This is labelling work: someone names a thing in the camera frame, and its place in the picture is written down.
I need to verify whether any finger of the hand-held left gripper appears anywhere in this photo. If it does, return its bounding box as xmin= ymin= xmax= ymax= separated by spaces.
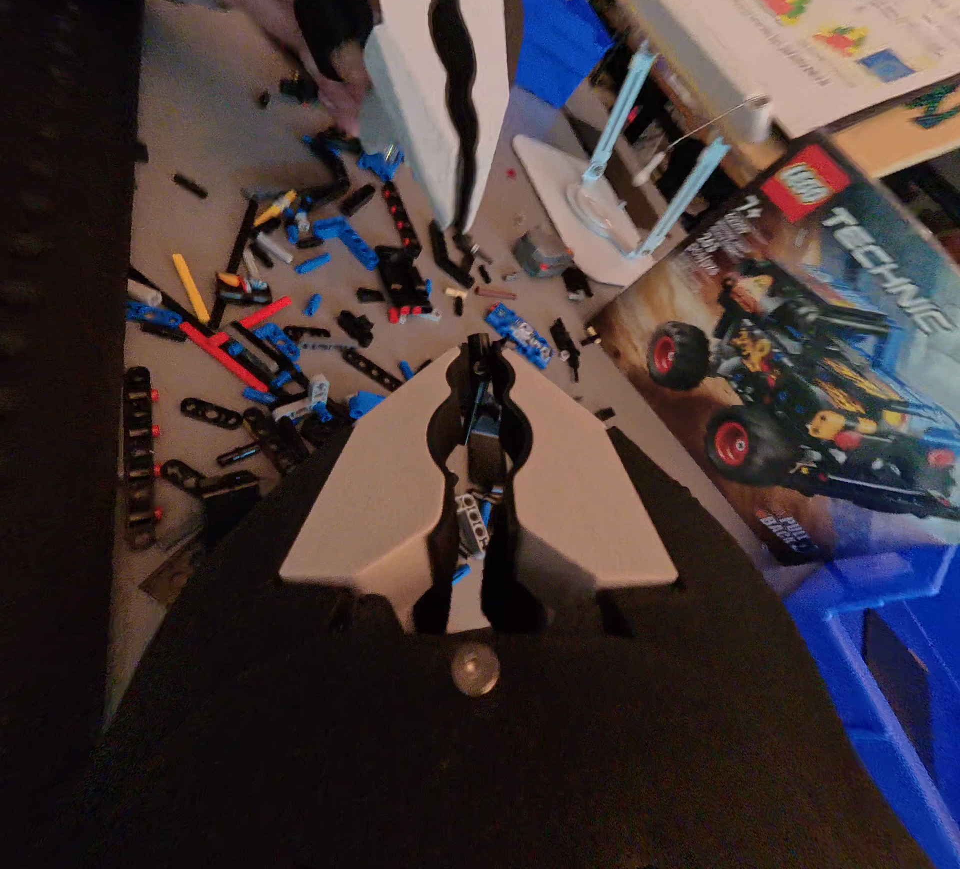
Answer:
xmin=360 ymin=0 xmax=481 ymax=236
xmin=455 ymin=0 xmax=513 ymax=210

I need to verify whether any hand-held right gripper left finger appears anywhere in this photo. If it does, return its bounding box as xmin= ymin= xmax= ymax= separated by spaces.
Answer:
xmin=279 ymin=352 xmax=468 ymax=618

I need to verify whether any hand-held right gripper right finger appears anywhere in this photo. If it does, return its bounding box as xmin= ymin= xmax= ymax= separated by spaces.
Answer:
xmin=492 ymin=356 xmax=679 ymax=624

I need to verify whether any small black toy assembly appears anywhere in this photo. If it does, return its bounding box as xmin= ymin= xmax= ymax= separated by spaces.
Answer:
xmin=453 ymin=332 xmax=513 ymax=498

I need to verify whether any grey toy motor block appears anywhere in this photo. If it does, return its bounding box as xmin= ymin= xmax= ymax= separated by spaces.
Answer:
xmin=512 ymin=230 xmax=576 ymax=282

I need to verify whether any grey desk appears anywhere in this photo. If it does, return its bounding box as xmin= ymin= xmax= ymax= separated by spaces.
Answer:
xmin=102 ymin=0 xmax=841 ymax=750

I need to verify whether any blue bin with white tag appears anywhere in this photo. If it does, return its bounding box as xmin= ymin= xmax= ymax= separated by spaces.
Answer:
xmin=506 ymin=0 xmax=618 ymax=108

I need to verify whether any short dark toy beam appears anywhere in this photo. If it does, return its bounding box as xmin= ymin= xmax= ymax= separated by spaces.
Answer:
xmin=179 ymin=395 xmax=243 ymax=429

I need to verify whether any blue printed toy panel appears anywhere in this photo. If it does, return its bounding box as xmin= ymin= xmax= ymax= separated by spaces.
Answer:
xmin=482 ymin=305 xmax=558 ymax=369

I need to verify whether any red toy axle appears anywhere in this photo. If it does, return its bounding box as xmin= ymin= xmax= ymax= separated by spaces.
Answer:
xmin=179 ymin=295 xmax=295 ymax=392

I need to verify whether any pile of toy building pieces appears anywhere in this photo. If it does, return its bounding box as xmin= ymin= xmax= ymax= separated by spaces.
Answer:
xmin=128 ymin=119 xmax=519 ymax=510

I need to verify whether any black beam with red pins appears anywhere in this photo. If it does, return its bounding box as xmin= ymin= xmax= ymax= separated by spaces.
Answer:
xmin=119 ymin=365 xmax=162 ymax=549

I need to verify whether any toy truck set box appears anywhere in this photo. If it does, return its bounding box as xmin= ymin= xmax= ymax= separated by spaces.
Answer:
xmin=591 ymin=136 xmax=960 ymax=566

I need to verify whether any yellow toy axle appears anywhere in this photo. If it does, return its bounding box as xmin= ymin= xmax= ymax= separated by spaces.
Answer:
xmin=168 ymin=253 xmax=213 ymax=324

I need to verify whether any blue toy beam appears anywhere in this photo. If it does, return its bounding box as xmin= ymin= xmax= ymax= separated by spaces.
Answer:
xmin=123 ymin=301 xmax=186 ymax=332

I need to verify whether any black dotted mat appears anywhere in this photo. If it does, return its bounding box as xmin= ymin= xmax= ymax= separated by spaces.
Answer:
xmin=0 ymin=0 xmax=147 ymax=825

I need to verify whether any plain blue plastic bin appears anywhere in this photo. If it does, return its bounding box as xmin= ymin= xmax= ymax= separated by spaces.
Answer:
xmin=779 ymin=545 xmax=960 ymax=869

